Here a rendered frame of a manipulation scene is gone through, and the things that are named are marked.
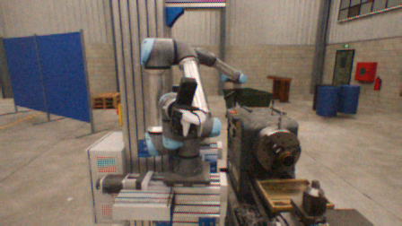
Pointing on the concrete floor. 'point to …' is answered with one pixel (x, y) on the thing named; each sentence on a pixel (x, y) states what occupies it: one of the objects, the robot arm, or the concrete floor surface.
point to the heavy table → (281, 88)
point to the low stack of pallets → (106, 100)
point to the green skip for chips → (253, 99)
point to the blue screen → (50, 75)
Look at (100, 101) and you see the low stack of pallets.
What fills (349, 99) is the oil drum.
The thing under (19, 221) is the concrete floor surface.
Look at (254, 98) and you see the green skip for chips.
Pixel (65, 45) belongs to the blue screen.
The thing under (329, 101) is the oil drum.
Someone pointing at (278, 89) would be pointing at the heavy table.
